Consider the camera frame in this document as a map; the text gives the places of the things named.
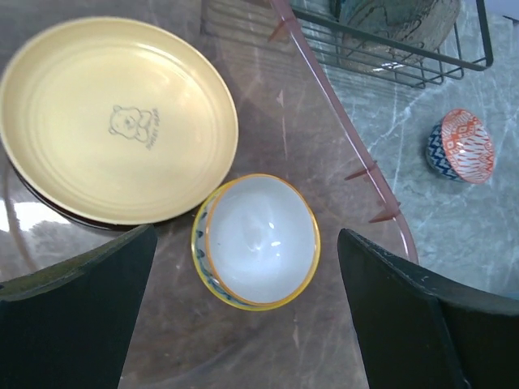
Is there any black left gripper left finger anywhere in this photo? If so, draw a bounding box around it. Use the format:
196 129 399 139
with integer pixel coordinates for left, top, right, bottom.
1 225 157 388

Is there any pink transparent plastic bin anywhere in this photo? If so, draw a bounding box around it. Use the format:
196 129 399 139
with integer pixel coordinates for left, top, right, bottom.
1 1 418 388

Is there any tan bottom plate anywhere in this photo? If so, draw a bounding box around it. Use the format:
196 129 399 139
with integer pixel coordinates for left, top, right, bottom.
1 17 238 225

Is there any red rimmed cream plate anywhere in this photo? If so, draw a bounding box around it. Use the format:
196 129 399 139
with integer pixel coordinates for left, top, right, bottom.
7 161 122 232

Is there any yellow blue sun bowl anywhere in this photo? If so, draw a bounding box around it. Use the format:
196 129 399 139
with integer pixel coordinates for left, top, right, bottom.
191 173 322 312

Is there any beige crackle plate in rack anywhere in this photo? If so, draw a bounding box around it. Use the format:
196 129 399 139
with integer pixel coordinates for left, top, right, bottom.
339 0 461 74

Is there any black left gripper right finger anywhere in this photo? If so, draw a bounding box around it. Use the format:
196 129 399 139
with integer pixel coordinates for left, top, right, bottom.
337 229 518 388

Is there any metal wire dish rack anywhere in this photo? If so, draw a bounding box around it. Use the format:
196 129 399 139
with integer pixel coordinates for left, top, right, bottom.
200 0 495 89

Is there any red zigzag bottom bowl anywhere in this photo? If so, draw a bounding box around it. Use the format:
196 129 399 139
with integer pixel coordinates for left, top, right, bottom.
425 109 495 184

